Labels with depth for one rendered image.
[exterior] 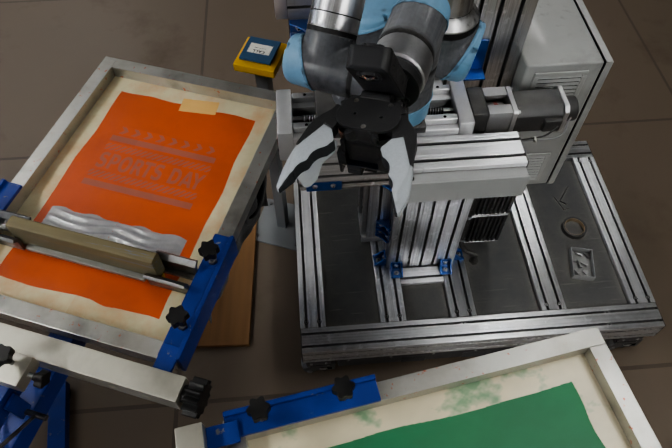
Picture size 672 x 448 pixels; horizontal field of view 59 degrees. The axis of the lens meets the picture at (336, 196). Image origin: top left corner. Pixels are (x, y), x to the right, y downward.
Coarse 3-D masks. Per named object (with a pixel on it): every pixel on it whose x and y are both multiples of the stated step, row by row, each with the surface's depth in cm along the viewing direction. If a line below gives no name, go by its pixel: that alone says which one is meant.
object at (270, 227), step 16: (240, 64) 176; (256, 64) 176; (272, 64) 176; (256, 80) 186; (272, 160) 218; (272, 176) 226; (272, 208) 260; (288, 208) 260; (272, 224) 256; (288, 224) 256; (256, 240) 251; (272, 240) 251; (288, 240) 251
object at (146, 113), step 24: (120, 96) 168; (144, 96) 168; (120, 120) 163; (144, 120) 163; (168, 120) 163; (96, 144) 158; (72, 168) 153; (72, 192) 149; (96, 192) 149; (120, 216) 144; (0, 264) 137; (24, 264) 137; (48, 264) 137; (72, 264) 137; (48, 288) 133; (72, 288) 133
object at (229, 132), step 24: (192, 120) 163; (216, 120) 163; (240, 120) 163; (216, 144) 158; (240, 144) 158; (216, 168) 153; (216, 192) 149; (144, 216) 144; (168, 216) 144; (192, 216) 144; (192, 240) 141; (96, 288) 133; (120, 288) 133; (144, 288) 133; (144, 312) 130
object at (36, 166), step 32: (128, 64) 171; (96, 96) 166; (224, 96) 167; (256, 96) 163; (64, 128) 156; (32, 160) 150; (256, 160) 150; (256, 192) 148; (224, 224) 139; (32, 320) 125; (64, 320) 125; (128, 352) 123
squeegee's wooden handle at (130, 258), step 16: (16, 224) 131; (32, 224) 131; (32, 240) 133; (48, 240) 131; (64, 240) 129; (80, 240) 128; (96, 240) 128; (80, 256) 133; (96, 256) 130; (112, 256) 128; (128, 256) 126; (144, 256) 126; (144, 272) 130; (160, 272) 130
